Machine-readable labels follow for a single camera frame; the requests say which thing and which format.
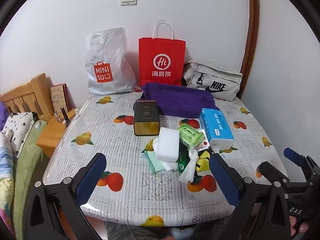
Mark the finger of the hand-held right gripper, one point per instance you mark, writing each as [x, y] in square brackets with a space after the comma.
[293, 154]
[271, 171]

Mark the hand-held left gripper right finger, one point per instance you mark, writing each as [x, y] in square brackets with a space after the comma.
[223, 177]

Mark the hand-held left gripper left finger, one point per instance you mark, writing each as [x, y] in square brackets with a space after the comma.
[90, 177]

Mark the yellow mesh pouch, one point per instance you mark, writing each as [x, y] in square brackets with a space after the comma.
[203, 161]

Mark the small white plastic bag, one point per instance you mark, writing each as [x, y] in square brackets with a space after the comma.
[190, 170]

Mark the green wet wipe packet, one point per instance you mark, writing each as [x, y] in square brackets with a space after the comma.
[182, 160]

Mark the green cassette-print packet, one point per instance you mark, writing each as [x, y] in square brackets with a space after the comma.
[191, 135]

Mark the mint green cloth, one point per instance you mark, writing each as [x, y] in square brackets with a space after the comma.
[153, 162]

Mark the person's right hand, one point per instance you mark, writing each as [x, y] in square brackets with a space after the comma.
[303, 227]

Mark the fruit-print tablecloth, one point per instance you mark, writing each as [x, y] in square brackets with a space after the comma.
[120, 150]

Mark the blue tissue pack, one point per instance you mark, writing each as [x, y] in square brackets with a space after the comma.
[216, 127]

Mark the wooden nightstand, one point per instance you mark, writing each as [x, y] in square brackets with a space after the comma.
[51, 132]

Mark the green blanket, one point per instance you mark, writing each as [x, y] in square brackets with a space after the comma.
[27, 160]

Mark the white sponge block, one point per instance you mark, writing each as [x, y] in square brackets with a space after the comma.
[167, 142]

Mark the black tin box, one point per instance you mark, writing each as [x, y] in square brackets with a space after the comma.
[146, 116]

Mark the colourful quilt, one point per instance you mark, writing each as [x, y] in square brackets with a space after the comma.
[6, 180]

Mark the floral white pillow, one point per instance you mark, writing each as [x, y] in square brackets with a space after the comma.
[18, 130]

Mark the patterned book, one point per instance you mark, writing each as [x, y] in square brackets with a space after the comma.
[58, 97]

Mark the purple towel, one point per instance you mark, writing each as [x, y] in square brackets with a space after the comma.
[180, 100]

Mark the grey fabric bag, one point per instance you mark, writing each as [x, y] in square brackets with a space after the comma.
[220, 76]

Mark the purple plush toy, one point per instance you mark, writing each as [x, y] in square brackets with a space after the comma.
[3, 115]

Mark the white plastic shopping bag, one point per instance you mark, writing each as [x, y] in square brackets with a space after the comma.
[110, 55]

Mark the red paper bag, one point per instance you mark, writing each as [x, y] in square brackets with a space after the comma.
[162, 47]

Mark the brown wooden door frame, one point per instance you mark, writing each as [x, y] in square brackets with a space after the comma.
[251, 30]

